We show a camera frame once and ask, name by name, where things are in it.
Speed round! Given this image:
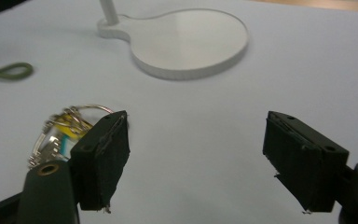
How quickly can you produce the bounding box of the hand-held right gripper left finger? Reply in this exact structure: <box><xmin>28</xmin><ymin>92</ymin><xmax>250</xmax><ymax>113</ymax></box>
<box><xmin>69</xmin><ymin>110</ymin><xmax>131</xmax><ymax>215</ymax></box>

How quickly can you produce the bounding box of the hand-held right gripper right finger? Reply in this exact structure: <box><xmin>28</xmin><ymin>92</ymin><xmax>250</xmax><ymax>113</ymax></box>
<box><xmin>262</xmin><ymin>110</ymin><xmax>351</xmax><ymax>215</ymax></box>

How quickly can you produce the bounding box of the green cord keychain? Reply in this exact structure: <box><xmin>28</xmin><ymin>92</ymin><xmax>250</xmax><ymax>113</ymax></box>
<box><xmin>0</xmin><ymin>62</ymin><xmax>34</xmax><ymax>84</ymax></box>

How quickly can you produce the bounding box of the white stand with pegs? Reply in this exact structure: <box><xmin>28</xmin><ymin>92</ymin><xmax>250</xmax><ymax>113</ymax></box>
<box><xmin>96</xmin><ymin>0</ymin><xmax>250</xmax><ymax>81</ymax></box>

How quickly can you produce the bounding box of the metal key ring with yellow tag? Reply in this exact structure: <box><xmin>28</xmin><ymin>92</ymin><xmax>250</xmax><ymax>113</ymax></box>
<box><xmin>27</xmin><ymin>104</ymin><xmax>119</xmax><ymax>171</ymax></box>

